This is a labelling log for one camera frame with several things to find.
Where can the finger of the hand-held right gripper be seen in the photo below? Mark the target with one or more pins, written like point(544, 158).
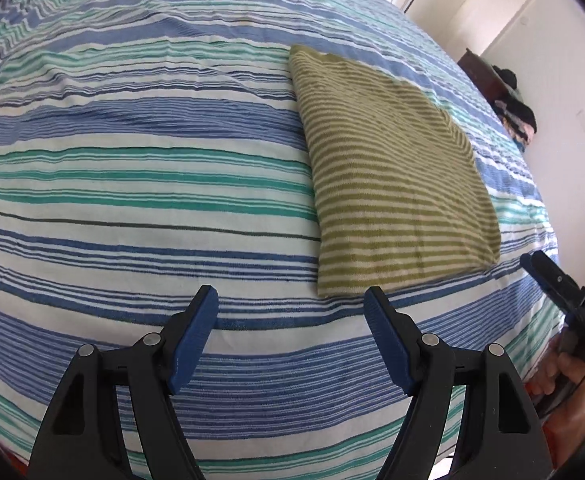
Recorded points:
point(552, 277)

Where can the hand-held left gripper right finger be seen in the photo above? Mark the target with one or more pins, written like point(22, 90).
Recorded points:
point(387, 340)

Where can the person's red clothing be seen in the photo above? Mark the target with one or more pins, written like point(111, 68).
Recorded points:
point(555, 431)

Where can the blue striped bedspread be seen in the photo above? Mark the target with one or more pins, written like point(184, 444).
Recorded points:
point(122, 160)

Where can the dark wooden furniture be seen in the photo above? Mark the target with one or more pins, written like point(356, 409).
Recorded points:
point(480, 72)

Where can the person's right hand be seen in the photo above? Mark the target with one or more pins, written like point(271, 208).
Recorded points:
point(577, 405)

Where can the green striped cardigan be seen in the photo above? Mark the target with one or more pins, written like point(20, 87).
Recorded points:
point(392, 180)

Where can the pile of dark clothes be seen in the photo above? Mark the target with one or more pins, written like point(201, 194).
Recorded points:
point(517, 110)

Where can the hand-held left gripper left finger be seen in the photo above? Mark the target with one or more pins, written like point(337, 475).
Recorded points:
point(195, 335)

